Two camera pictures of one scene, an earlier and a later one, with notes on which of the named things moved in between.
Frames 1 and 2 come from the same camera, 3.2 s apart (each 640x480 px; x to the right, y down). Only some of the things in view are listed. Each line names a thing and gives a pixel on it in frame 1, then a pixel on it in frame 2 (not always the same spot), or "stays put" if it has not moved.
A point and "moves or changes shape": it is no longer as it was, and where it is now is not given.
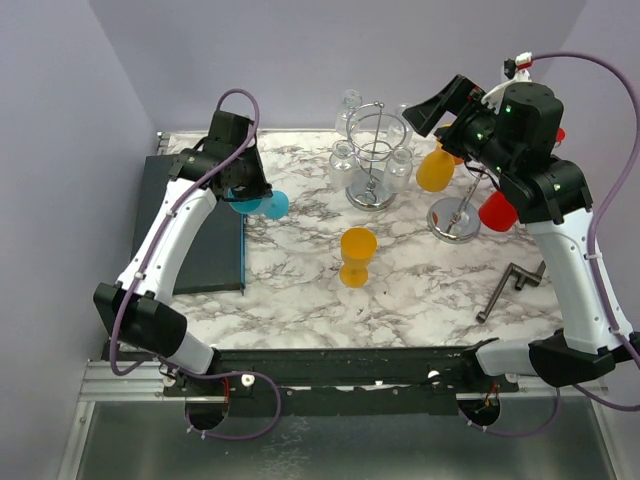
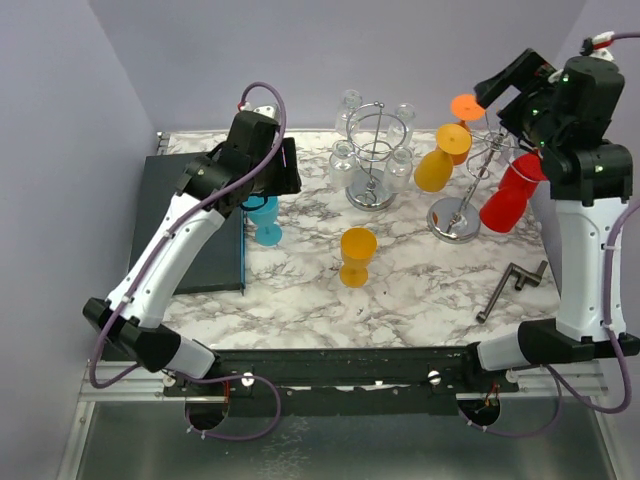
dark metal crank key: [522, 276] stays put
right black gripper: [456, 96] -> [528, 70]
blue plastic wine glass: [275, 207] moves or changes shape
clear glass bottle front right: [399, 170] stays put
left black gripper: [259, 188] -> [287, 180]
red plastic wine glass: [497, 212] stays put
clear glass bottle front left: [343, 164] stays put
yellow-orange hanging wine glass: [435, 169] stays put
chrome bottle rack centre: [372, 136] stays put
